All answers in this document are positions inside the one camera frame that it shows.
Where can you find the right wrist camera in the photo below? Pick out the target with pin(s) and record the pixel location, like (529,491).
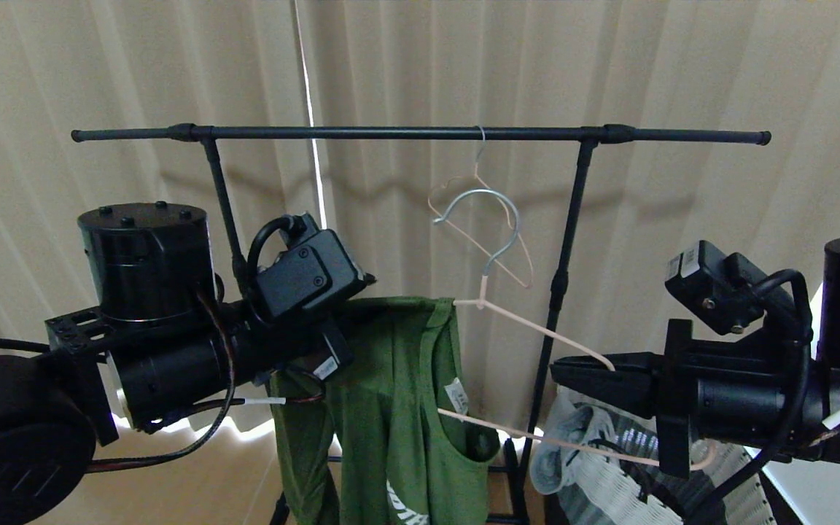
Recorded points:
(712,288)

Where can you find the beige curtain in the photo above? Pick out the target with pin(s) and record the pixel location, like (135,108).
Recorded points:
(646,73)

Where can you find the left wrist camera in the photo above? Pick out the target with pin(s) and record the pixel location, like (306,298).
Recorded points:
(310,273)

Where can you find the black clothes rack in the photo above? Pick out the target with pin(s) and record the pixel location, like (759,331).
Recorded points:
(391,133)

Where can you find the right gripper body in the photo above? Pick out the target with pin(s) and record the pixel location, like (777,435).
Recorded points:
(741,401)

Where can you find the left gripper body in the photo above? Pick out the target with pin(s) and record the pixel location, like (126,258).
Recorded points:
(179,372)

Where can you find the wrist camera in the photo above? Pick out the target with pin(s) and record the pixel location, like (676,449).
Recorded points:
(712,288)
(310,273)

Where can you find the pink clothes hanger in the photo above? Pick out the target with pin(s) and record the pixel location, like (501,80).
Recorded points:
(478,157)
(544,332)

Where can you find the green printed shirt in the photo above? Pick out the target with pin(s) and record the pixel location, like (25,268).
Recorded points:
(391,379)

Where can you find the pale grey garment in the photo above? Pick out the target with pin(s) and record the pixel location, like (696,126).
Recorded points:
(566,437)

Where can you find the white laundry basket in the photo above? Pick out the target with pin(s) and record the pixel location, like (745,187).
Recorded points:
(609,496)

